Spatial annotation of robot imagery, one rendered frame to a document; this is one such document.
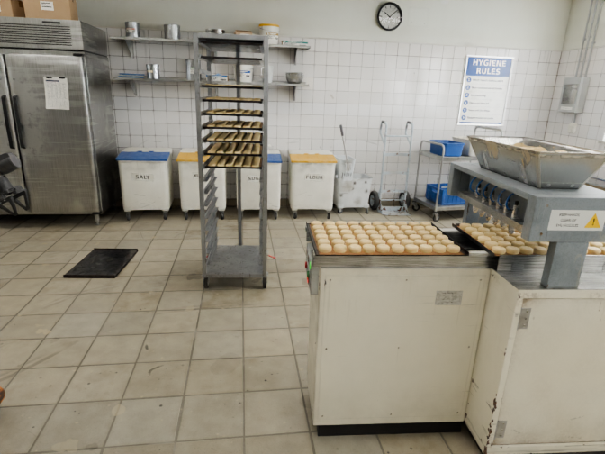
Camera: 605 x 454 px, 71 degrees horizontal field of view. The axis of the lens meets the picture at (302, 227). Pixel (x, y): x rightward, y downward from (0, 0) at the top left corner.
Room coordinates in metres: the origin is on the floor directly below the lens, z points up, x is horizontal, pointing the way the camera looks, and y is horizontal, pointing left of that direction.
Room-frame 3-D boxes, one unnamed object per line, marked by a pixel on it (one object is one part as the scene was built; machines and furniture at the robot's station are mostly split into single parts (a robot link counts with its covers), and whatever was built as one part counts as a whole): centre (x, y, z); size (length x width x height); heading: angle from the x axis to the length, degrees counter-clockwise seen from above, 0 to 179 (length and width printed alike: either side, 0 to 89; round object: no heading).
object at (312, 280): (1.70, -0.05, 0.77); 0.24 x 0.04 x 0.14; 5
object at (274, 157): (5.17, 0.56, 0.38); 0.64 x 0.54 x 0.77; 8
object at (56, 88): (4.32, 2.43, 1.39); 0.22 x 0.03 x 0.31; 98
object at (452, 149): (5.35, -1.74, 0.88); 0.40 x 0.30 x 0.16; 12
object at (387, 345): (1.73, -0.41, 0.45); 0.70 x 0.34 x 0.90; 95
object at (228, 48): (3.30, 0.53, 1.77); 0.60 x 0.40 x 0.01; 5
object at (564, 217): (1.77, -0.91, 1.01); 0.72 x 0.33 x 0.34; 5
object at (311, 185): (5.26, -0.08, 0.38); 0.64 x 0.54 x 0.77; 6
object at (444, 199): (5.42, -1.93, 0.29); 0.56 x 0.38 x 0.20; 106
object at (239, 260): (3.29, 0.53, 0.93); 0.64 x 0.51 x 1.78; 5
